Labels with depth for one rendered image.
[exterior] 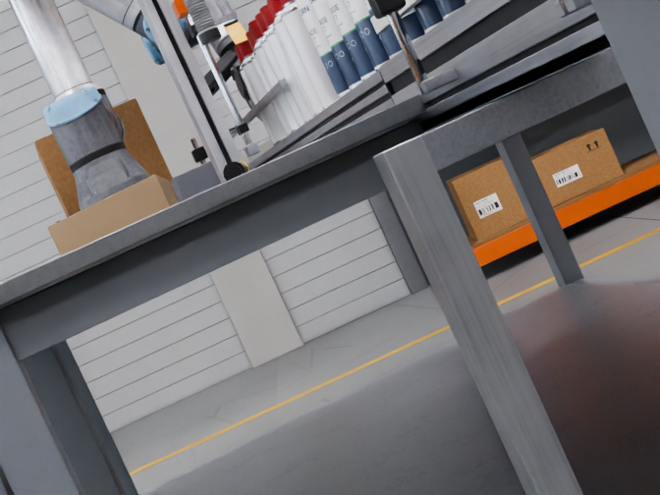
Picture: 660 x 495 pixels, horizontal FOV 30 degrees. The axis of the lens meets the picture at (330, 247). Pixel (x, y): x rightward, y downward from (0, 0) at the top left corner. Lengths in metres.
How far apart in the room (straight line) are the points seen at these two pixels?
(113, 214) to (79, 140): 0.18
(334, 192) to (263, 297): 5.32
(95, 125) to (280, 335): 4.35
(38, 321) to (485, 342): 0.48
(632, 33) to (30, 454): 1.17
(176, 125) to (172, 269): 5.36
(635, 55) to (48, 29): 2.44
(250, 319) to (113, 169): 4.32
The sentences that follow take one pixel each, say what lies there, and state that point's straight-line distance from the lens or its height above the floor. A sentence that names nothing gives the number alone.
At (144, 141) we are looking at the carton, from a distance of 2.75.
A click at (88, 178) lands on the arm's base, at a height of 0.98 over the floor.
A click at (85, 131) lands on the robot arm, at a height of 1.06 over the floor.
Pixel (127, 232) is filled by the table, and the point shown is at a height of 0.82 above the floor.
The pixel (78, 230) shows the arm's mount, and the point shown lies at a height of 0.89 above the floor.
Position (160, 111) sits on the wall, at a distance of 6.69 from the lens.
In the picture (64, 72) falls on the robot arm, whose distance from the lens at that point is 2.60.
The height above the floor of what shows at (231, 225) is 0.79.
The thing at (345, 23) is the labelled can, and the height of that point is 0.96.
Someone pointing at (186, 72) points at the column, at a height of 1.06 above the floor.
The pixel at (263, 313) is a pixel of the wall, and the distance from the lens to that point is 6.68.
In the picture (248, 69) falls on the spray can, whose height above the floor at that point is 1.03.
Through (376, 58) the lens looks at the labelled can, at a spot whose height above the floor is 0.90.
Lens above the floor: 0.79
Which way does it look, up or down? 3 degrees down
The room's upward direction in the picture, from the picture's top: 25 degrees counter-clockwise
